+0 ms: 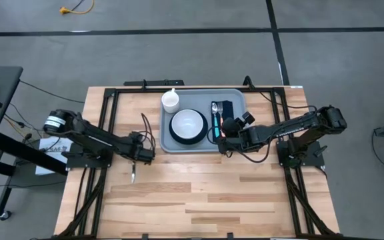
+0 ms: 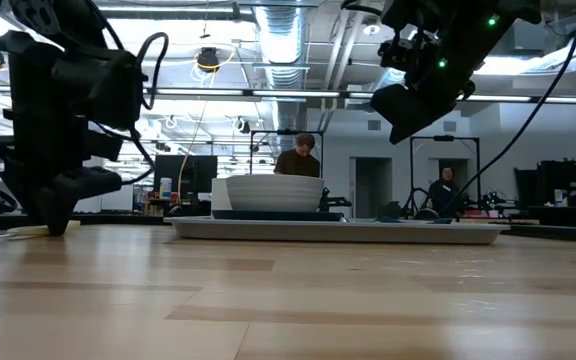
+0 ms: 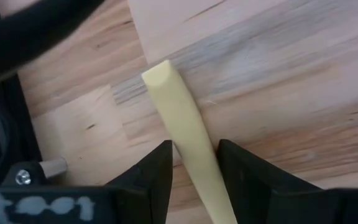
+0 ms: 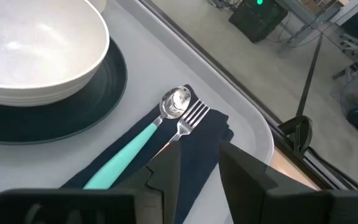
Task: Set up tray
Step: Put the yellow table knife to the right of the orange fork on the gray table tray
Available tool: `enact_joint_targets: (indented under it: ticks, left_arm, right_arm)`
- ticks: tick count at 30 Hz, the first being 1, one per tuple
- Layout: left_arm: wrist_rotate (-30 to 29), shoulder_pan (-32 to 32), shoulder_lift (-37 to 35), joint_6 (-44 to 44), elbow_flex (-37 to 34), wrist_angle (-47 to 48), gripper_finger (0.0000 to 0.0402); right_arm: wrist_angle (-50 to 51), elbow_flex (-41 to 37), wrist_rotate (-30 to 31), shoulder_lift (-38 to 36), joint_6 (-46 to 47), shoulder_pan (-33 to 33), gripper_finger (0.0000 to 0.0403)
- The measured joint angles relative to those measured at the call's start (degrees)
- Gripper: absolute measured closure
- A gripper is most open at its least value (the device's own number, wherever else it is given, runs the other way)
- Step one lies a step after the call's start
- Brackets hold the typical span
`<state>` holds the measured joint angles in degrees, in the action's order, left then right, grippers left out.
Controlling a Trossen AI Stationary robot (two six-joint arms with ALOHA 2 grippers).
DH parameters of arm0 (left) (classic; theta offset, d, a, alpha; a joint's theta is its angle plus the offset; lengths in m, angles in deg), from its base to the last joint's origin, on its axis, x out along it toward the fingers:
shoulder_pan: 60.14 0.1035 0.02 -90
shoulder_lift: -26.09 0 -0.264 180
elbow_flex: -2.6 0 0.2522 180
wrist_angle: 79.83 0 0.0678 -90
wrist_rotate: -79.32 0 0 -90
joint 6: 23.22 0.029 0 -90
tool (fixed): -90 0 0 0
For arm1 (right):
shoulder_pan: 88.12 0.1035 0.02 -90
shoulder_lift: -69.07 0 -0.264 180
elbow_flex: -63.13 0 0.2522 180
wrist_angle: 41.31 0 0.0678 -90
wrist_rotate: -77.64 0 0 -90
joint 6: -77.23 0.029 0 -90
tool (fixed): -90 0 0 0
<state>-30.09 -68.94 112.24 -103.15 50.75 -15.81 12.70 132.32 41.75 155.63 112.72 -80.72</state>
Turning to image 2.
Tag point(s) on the dark teal plate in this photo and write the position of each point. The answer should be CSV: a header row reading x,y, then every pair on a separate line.
x,y
278,216

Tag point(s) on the small white container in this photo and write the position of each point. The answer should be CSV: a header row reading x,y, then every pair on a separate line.
x,y
561,197

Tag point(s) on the grey plastic tray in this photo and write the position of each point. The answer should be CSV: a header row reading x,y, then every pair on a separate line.
x,y
328,232

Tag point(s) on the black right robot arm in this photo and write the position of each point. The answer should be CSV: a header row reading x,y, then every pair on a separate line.
x,y
473,20

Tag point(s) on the black rig frame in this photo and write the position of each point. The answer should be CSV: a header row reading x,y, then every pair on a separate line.
x,y
443,138
288,132

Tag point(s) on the long ceiling light strip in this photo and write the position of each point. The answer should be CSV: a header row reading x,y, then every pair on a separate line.
x,y
293,93

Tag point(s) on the white cabinet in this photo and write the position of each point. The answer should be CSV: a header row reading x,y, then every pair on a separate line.
x,y
118,202

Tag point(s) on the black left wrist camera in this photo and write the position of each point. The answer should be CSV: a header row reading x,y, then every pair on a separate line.
x,y
98,85

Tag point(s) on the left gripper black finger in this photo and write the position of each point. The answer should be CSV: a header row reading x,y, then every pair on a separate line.
x,y
68,187
23,190

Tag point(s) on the person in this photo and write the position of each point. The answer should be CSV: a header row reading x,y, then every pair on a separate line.
x,y
445,195
298,162

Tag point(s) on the navy cloth napkin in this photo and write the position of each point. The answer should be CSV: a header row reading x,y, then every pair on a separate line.
x,y
393,220

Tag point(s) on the white column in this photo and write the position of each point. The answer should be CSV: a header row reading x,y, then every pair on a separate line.
x,y
90,205

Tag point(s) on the silver ceiling duct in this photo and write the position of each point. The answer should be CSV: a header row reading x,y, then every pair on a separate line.
x,y
280,50

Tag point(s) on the black monitor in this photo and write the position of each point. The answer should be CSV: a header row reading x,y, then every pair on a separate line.
x,y
173,172

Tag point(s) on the white bowl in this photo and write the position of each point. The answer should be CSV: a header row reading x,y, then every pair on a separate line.
x,y
273,192

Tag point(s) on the white wipes canister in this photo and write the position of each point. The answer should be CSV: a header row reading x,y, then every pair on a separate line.
x,y
165,189

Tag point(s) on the black background robot arm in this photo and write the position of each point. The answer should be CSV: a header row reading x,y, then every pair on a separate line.
x,y
330,202

